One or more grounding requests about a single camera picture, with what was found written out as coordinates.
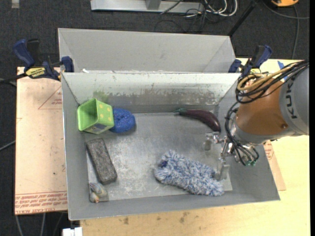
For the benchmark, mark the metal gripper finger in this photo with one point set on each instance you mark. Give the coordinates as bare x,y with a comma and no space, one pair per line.
209,142
223,171

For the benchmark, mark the purple toy eggplant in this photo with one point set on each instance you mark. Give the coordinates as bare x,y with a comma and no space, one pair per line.
209,118

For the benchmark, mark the blue and white fluffy duster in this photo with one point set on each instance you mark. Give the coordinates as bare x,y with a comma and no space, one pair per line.
187,173

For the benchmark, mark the grey metal bin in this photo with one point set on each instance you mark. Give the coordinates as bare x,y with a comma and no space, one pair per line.
147,141

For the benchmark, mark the blue round sponge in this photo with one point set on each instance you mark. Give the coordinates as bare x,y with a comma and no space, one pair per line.
124,120

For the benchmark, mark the dark green flat block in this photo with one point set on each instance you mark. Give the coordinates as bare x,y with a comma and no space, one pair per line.
102,161

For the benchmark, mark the green square cup yellow dots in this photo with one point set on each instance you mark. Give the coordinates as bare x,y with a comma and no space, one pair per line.
97,117

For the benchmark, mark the small pale toy animal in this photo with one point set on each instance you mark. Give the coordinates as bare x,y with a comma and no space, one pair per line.
98,192

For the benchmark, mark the brown cardboard board red print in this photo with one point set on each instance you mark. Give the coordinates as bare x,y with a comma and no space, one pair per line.
39,136

